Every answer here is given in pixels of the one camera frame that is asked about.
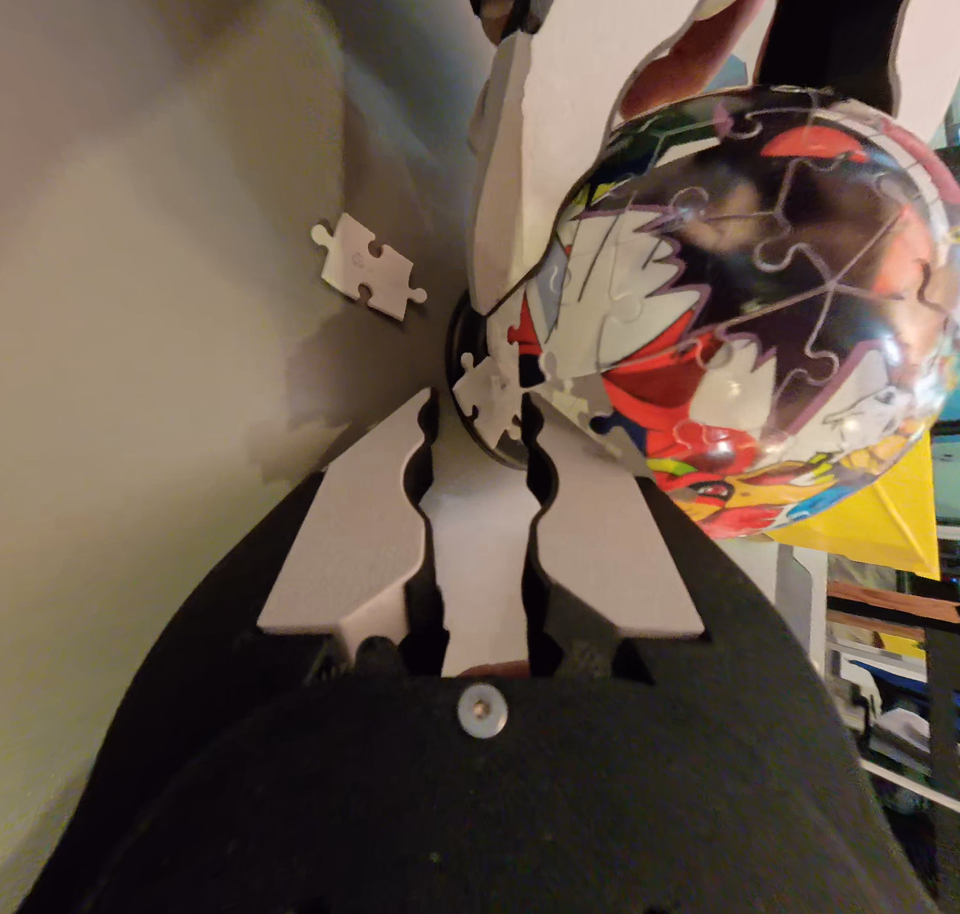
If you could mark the white puzzle piece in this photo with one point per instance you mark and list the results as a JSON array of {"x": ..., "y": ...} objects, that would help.
[{"x": 367, "y": 265}]

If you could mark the colourful puzzle ball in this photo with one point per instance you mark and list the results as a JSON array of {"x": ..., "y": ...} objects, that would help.
[{"x": 750, "y": 291}]

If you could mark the black round ball stand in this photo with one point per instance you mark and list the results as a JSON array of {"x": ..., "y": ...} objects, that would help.
[{"x": 457, "y": 336}]

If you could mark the person's left hand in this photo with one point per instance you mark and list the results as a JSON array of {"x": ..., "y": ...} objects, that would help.
[{"x": 697, "y": 51}]

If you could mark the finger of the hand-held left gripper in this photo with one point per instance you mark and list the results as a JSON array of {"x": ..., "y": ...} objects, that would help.
[
  {"x": 930, "y": 28},
  {"x": 562, "y": 103}
]

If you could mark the brown wooden desk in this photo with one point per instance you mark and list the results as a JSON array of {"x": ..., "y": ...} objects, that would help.
[{"x": 885, "y": 599}]

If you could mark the yellow plastic bin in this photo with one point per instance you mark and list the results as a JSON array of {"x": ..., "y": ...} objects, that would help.
[{"x": 885, "y": 524}]

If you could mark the blue printed puzzle piece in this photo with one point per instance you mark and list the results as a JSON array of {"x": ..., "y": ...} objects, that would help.
[{"x": 487, "y": 396}]

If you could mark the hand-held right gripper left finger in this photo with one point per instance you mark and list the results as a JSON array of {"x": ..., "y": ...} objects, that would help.
[{"x": 345, "y": 554}]

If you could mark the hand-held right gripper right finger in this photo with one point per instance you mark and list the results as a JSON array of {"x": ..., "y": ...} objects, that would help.
[{"x": 615, "y": 554}]

